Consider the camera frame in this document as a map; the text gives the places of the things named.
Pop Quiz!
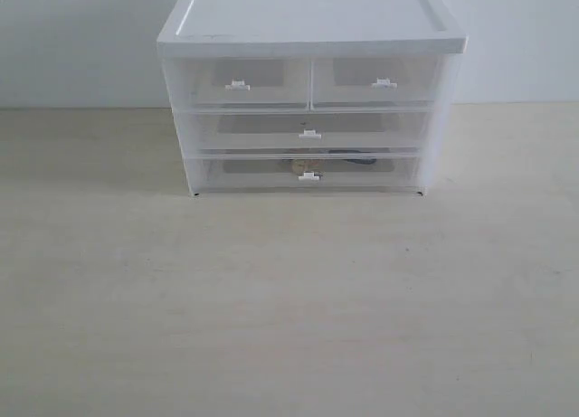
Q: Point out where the white plastic drawer cabinet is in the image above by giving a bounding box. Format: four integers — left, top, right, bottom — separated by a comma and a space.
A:
157, 0, 468, 195

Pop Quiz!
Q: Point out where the gold keychain with black strap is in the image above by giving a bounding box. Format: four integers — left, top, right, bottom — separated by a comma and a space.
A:
282, 148, 377, 176

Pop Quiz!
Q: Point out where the clear wide drawer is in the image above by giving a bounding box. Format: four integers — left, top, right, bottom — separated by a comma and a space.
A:
184, 147, 426, 194
175, 111, 431, 154

